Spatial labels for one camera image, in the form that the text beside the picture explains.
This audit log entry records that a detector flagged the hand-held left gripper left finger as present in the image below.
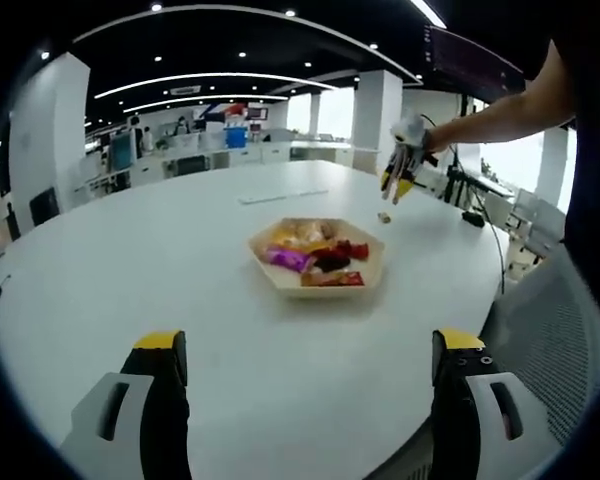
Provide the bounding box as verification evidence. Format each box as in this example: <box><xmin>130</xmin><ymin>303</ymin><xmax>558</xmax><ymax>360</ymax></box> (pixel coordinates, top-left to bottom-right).
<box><xmin>59</xmin><ymin>329</ymin><xmax>191</xmax><ymax>480</ymax></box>

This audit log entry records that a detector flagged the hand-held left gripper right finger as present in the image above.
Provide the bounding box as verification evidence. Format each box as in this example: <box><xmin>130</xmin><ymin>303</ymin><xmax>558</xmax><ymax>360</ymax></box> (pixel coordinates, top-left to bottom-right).
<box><xmin>429</xmin><ymin>328</ymin><xmax>556</xmax><ymax>480</ymax></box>

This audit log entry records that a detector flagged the yellow clear pastry food packet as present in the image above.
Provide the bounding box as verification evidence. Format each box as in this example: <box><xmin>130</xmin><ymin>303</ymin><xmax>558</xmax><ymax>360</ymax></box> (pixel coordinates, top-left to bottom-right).
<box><xmin>299</xmin><ymin>219</ymin><xmax>342</xmax><ymax>244</ymax></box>
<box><xmin>271</xmin><ymin>223</ymin><xmax>306</xmax><ymax>247</ymax></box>

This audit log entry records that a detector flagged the clear dark prune food packet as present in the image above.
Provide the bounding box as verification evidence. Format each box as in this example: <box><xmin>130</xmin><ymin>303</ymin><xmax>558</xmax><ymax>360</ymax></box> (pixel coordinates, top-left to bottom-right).
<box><xmin>310</xmin><ymin>252</ymin><xmax>352</xmax><ymax>274</ymax></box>

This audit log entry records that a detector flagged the red brown wafer food packet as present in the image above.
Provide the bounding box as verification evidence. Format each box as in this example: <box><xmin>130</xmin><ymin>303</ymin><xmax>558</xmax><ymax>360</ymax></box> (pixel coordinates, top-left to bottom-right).
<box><xmin>299</xmin><ymin>270</ymin><xmax>364</xmax><ymax>287</ymax></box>

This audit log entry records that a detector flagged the purple snack food packet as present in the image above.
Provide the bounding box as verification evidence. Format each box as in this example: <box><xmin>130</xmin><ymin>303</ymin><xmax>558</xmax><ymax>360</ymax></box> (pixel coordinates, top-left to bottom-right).
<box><xmin>264</xmin><ymin>245</ymin><xmax>312</xmax><ymax>274</ymax></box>

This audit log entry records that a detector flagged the cream hexagonal container tray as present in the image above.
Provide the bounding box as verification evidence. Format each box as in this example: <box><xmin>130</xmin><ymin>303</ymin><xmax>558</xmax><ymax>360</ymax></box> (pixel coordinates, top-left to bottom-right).
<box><xmin>247</xmin><ymin>215</ymin><xmax>386</xmax><ymax>301</ymax></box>

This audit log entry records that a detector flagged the person's right hand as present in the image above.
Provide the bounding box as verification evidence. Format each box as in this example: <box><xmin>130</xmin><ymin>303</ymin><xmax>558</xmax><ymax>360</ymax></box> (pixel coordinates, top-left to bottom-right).
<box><xmin>427</xmin><ymin>125</ymin><xmax>454</xmax><ymax>154</ymax></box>

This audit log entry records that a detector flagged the black tripod stand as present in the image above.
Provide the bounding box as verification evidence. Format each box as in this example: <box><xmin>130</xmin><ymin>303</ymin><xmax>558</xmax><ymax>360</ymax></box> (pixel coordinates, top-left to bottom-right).
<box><xmin>444</xmin><ymin>144</ymin><xmax>481</xmax><ymax>206</ymax></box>

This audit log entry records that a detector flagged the white background desk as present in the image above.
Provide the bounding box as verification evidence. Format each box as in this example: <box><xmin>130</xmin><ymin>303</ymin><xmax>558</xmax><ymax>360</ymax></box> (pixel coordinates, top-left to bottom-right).
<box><xmin>449</xmin><ymin>167</ymin><xmax>516</xmax><ymax>196</ymax></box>

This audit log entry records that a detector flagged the dark hanging monitor screen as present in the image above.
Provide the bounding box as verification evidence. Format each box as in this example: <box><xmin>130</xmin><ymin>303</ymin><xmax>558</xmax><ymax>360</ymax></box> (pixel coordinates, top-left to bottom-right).
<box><xmin>419</xmin><ymin>22</ymin><xmax>526</xmax><ymax>99</ymax></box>

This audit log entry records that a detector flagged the white cabinet counter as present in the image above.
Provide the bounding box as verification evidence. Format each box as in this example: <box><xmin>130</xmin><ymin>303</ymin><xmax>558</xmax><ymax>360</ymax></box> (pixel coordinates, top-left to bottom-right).
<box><xmin>129</xmin><ymin>139</ymin><xmax>354</xmax><ymax>186</ymax></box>

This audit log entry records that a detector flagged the white mesh office chair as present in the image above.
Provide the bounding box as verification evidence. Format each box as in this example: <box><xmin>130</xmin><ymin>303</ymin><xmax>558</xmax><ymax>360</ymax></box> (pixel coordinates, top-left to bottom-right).
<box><xmin>479</xmin><ymin>242</ymin><xmax>600</xmax><ymax>449</ymax></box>

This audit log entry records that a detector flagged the straight ceiling light strip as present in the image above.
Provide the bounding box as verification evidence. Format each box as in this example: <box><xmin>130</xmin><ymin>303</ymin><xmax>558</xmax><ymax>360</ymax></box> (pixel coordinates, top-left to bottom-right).
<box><xmin>409</xmin><ymin>0</ymin><xmax>446</xmax><ymax>26</ymax></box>

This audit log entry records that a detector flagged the person's dark shirt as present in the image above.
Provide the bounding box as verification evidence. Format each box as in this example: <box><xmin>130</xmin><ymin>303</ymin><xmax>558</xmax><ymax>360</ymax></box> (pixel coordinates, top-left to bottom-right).
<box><xmin>549</xmin><ymin>29</ymin><xmax>600</xmax><ymax>256</ymax></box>

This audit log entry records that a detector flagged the black office chair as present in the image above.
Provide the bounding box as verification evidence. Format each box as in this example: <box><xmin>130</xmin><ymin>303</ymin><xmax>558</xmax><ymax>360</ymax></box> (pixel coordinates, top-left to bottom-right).
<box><xmin>28</xmin><ymin>187</ymin><xmax>61</xmax><ymax>226</ymax></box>
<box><xmin>177</xmin><ymin>155</ymin><xmax>206</xmax><ymax>175</ymax></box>

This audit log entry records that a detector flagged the curved ceiling light strip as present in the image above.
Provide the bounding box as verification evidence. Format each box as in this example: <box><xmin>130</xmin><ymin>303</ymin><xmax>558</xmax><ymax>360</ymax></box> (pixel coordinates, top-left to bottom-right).
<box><xmin>122</xmin><ymin>93</ymin><xmax>291</xmax><ymax>114</ymax></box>
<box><xmin>93</xmin><ymin>72</ymin><xmax>341</xmax><ymax>99</ymax></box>

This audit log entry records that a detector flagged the cyan lit computer monitor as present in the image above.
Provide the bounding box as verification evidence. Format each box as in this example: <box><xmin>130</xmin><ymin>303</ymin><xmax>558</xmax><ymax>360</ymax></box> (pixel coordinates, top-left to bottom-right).
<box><xmin>108</xmin><ymin>133</ymin><xmax>135</xmax><ymax>174</ymax></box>

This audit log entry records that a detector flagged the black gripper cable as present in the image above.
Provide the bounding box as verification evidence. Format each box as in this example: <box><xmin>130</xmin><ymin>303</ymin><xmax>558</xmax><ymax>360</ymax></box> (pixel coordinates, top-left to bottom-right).
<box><xmin>421</xmin><ymin>113</ymin><xmax>506</xmax><ymax>296</ymax></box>

